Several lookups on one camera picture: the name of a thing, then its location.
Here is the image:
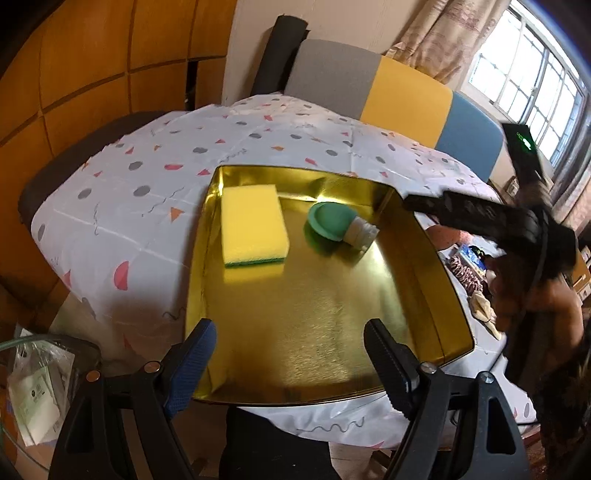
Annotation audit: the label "green silicone bottle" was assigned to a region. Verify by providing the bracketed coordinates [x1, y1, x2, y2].
[303, 202, 379, 250]

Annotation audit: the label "printed white tablecloth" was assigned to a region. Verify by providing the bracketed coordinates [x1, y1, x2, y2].
[30, 95, 536, 450]

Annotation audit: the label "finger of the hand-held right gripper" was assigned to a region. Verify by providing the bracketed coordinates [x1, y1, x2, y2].
[404, 190, 543, 241]

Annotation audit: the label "black rolled mat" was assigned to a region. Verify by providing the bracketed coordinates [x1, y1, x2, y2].
[252, 15, 311, 95]

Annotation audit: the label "beige patterned curtain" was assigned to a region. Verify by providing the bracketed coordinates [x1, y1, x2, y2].
[383, 0, 513, 90]

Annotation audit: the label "gold tray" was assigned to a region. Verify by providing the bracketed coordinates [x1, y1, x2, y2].
[185, 164, 476, 408]

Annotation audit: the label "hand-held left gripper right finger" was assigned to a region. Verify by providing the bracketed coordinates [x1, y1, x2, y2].
[364, 318, 532, 480]

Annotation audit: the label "white paper packets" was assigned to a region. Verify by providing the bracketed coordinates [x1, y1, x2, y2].
[7, 325, 77, 446]

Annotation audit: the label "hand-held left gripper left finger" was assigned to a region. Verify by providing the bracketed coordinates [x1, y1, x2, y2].
[48, 318, 218, 480]

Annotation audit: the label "black braided beaded hairpiece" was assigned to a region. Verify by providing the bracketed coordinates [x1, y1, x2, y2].
[445, 254, 488, 296]

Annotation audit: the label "blue tissue pack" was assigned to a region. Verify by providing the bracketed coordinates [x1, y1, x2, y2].
[455, 244, 485, 264]

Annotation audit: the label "orange wooden wardrobe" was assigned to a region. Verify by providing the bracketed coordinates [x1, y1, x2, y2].
[0, 0, 238, 324]

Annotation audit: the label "person's right hand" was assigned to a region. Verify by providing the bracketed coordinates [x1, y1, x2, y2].
[485, 256, 585, 365]

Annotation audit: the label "glass side table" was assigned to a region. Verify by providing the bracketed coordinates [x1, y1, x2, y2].
[0, 333, 105, 474]

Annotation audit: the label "cream cloth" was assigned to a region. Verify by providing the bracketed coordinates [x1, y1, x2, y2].
[468, 293, 502, 340]

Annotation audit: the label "window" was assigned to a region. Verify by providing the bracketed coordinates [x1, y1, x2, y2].
[468, 7, 589, 160]

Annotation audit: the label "yellow sponge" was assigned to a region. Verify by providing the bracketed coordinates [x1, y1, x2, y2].
[221, 185, 291, 268]

